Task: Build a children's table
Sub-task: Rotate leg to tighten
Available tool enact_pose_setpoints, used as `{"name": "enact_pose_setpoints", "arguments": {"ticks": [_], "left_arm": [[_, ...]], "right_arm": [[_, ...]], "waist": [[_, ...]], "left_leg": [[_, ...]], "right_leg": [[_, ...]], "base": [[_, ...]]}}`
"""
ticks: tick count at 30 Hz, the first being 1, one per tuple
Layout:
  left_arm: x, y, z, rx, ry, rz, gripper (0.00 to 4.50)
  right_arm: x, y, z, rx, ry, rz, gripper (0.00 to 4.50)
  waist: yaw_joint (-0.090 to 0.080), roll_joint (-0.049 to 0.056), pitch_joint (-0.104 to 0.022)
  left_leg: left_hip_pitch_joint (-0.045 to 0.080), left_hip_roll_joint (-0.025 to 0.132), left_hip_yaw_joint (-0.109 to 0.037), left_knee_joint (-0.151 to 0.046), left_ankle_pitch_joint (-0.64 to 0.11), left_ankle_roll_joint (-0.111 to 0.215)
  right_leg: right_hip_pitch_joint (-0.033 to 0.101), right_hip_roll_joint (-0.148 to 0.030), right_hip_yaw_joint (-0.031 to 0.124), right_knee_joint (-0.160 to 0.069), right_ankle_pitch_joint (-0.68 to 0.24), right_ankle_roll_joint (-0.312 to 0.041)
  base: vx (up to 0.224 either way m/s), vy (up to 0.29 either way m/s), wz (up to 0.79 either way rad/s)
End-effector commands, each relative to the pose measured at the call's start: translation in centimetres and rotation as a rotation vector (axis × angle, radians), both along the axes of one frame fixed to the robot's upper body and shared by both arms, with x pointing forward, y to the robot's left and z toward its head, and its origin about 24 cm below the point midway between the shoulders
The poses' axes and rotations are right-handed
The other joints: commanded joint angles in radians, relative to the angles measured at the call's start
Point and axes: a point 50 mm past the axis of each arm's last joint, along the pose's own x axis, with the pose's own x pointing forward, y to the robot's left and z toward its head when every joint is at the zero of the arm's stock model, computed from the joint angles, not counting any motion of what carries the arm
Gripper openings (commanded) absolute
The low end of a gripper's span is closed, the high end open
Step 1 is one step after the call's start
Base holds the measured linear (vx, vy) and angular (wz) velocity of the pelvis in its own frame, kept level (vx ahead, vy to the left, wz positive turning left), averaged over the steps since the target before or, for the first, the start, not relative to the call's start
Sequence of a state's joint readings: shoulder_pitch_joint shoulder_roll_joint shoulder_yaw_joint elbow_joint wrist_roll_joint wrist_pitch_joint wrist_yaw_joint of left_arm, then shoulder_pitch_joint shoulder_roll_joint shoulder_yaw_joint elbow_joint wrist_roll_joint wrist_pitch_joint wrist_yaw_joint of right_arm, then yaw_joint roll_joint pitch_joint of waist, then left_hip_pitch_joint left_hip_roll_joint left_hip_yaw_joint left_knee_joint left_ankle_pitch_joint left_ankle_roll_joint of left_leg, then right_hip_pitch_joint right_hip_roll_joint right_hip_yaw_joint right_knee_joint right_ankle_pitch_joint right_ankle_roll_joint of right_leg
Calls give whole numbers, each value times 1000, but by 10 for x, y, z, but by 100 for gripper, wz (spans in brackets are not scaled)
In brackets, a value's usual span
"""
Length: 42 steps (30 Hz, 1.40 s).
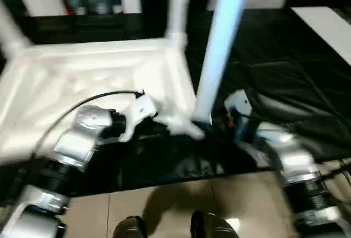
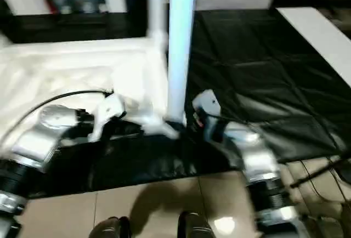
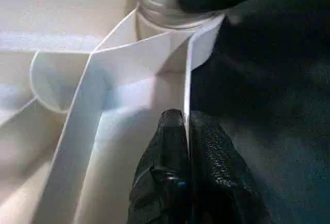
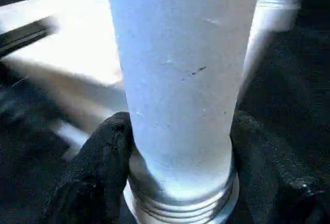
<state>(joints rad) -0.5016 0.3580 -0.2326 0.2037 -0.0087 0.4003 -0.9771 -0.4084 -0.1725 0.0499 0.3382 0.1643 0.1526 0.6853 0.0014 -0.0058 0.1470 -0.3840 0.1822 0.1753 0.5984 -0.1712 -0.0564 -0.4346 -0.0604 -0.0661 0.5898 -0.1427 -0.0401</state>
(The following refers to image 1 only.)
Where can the white plastic table leg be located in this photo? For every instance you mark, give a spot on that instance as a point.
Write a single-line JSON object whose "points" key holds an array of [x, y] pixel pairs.
{"points": [[179, 7], [12, 32], [222, 43]]}

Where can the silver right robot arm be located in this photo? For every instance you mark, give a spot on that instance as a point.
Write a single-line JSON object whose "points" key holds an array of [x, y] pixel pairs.
{"points": [[296, 161]]}

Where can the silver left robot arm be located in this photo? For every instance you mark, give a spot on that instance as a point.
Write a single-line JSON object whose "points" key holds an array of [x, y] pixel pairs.
{"points": [[76, 139]]}

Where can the black work mat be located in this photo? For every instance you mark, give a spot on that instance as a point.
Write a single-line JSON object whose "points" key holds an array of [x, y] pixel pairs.
{"points": [[288, 84]]}

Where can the black right robot foot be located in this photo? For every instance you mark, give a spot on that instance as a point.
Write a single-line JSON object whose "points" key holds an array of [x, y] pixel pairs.
{"points": [[211, 227]]}

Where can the black robot foot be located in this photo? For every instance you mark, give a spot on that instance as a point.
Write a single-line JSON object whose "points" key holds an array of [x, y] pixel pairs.
{"points": [[130, 228], [211, 227]]}

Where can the black left robot foot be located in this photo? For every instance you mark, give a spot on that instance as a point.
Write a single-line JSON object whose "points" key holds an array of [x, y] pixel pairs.
{"points": [[130, 228]]}

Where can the small white cup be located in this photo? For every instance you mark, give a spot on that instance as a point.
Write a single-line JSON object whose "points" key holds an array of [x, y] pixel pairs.
{"points": [[116, 9]]}

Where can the white flat panel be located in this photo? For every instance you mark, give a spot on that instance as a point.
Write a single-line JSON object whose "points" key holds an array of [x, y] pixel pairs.
{"points": [[326, 29]]}

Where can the red item in cabinet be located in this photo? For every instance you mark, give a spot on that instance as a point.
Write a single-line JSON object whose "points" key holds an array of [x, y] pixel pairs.
{"points": [[67, 6]]}

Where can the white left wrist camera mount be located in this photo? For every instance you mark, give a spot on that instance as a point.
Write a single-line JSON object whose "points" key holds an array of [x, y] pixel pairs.
{"points": [[142, 109]]}

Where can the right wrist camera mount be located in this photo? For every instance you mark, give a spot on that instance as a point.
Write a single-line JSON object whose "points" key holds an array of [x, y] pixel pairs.
{"points": [[240, 103]]}

